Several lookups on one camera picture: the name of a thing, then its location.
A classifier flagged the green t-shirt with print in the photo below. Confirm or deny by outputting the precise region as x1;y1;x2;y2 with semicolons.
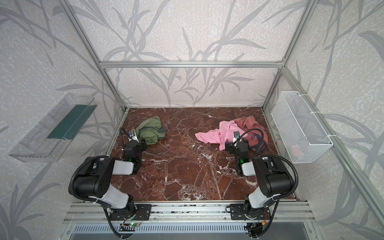
136;116;166;145

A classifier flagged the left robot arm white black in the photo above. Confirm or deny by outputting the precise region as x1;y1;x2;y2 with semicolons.
68;140;147;218

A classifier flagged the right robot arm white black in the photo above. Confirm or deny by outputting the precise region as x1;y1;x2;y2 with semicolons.
229;142;299;220

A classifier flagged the light pink cloth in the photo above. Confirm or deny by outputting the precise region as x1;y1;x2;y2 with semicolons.
195;120;245;151

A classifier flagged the dusty rose pink cloth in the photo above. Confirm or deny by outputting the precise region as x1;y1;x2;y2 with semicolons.
234;116;268;155

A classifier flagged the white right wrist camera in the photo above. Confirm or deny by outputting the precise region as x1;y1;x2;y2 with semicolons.
233;131;241;144

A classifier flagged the aluminium frame horizontal back bar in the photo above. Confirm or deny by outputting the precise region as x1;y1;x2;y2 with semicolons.
100;61;283;68

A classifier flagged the white wire mesh basket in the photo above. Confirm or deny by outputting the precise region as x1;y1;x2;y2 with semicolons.
272;91;334;164

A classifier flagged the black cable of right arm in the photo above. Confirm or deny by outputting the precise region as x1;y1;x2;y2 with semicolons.
236;128;299;200

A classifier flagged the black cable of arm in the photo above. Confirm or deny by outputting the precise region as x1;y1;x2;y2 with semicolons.
68;127;133;239
236;128;299;200

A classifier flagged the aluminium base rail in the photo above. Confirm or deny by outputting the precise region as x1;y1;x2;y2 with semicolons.
61;200;316;233

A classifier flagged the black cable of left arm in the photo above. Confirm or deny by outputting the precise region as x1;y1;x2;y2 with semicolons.
68;127;133;239

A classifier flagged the clear plastic wall tray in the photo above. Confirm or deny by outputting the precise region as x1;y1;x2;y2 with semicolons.
9;94;98;163

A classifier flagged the aluminium frame corner post right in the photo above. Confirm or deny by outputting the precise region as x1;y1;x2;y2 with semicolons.
262;0;319;111

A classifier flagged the aluminium frame corner post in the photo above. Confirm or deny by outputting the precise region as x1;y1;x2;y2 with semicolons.
262;0;319;111
59;0;127;111

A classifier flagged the aluminium frame corner post left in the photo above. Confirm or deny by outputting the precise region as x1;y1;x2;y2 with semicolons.
59;0;127;111

